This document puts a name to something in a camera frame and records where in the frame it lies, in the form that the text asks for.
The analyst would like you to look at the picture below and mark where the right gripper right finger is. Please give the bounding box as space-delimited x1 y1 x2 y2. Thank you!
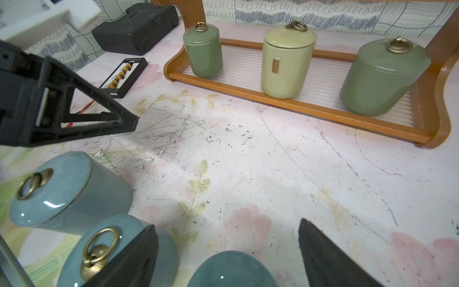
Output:
298 218 383 287

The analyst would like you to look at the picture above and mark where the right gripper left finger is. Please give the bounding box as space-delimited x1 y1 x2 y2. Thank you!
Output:
84 225 159 287

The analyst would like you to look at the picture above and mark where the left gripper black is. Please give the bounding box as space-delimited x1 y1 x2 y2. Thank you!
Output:
1 41 139 147

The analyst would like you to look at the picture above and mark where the wooden three-tier shelf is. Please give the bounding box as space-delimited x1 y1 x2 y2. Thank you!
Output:
164 12 459 149

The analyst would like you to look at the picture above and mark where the black connector board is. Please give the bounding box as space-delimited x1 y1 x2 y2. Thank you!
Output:
99 57 148 99

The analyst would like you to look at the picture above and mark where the black plastic tool case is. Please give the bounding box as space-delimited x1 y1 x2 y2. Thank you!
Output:
92 3 179 56

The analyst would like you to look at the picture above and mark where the green canister bottom left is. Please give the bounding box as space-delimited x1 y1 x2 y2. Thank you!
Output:
183 22 223 78

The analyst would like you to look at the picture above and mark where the green canister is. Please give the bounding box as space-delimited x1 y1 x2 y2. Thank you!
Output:
339 37 432 117
183 22 223 78

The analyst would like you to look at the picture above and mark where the green canister bottom right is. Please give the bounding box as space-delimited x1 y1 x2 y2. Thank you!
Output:
339 37 432 117

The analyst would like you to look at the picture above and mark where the yellow canister bottom centre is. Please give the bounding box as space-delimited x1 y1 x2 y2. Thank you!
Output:
261 20 317 99

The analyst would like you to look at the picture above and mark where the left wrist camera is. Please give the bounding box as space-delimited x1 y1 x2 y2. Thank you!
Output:
1 0 102 49

